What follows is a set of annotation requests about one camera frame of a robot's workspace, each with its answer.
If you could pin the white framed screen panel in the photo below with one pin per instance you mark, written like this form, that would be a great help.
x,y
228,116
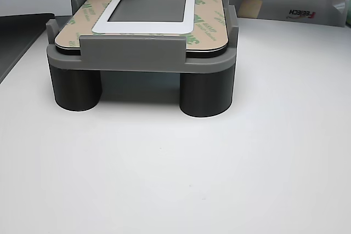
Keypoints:
x,y
142,28

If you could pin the tan film scrap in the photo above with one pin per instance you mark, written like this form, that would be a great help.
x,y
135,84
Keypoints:
x,y
251,6

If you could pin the dark grey tray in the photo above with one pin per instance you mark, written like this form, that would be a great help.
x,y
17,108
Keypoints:
x,y
16,39

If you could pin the white cardboard box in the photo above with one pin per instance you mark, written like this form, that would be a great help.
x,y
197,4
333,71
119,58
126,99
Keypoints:
x,y
274,6

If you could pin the grey fixture with dark legs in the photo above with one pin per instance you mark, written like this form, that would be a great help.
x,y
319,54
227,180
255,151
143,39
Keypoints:
x,y
131,53

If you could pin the tan printed protective film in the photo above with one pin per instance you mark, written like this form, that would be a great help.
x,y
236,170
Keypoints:
x,y
209,25

